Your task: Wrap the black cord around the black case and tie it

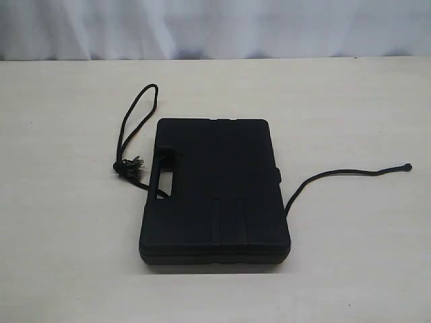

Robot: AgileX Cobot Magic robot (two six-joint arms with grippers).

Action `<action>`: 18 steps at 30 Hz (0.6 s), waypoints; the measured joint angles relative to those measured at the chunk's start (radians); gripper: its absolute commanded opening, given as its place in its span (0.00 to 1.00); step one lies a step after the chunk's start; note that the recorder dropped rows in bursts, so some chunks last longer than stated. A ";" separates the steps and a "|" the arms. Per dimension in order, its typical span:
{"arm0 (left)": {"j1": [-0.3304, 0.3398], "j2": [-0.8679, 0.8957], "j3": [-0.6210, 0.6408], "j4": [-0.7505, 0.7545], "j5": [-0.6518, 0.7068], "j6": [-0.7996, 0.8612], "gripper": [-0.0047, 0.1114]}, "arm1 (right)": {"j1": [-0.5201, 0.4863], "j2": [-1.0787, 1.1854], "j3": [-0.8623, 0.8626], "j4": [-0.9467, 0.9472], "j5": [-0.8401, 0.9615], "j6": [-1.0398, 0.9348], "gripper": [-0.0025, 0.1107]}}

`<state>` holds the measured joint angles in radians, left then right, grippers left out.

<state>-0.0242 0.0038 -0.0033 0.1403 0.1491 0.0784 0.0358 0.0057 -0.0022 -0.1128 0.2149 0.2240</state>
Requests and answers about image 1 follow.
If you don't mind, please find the black plastic carrying case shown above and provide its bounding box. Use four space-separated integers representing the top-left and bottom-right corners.
139 118 291 266

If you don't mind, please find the black braided rope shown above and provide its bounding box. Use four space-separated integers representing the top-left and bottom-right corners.
112 83 413 216

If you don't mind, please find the white backdrop curtain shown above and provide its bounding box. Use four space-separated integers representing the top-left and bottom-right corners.
1 1 430 61

